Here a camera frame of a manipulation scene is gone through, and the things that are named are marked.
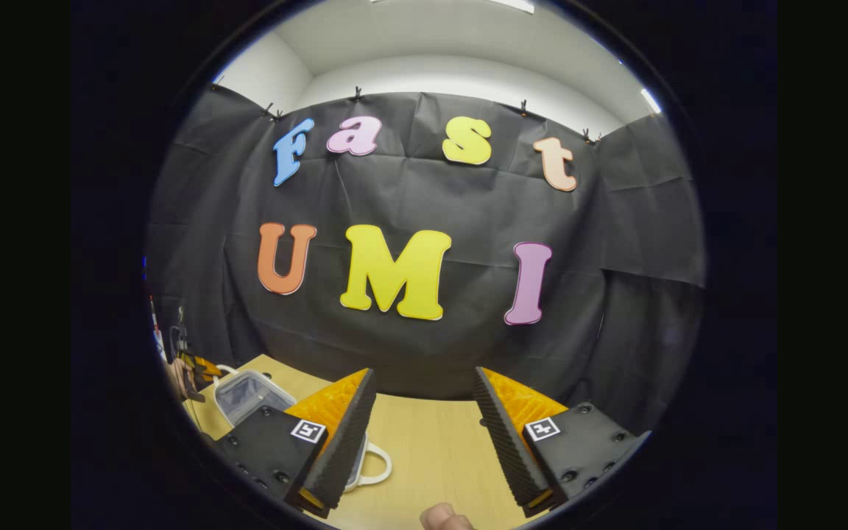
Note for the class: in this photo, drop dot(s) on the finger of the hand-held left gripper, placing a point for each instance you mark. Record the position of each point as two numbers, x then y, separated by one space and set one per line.
205 367

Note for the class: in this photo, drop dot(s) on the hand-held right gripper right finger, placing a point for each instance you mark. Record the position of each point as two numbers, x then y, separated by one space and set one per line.
505 442

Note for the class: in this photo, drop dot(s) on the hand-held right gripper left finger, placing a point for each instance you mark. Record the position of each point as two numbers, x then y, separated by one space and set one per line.
347 442

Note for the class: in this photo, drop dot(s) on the white suitcase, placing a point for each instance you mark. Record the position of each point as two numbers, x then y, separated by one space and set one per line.
247 394

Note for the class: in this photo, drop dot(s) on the bright display screen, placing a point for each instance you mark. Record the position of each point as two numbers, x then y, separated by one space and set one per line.
157 331

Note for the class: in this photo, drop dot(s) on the ceiling light panel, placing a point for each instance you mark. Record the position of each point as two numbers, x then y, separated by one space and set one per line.
512 4
651 101

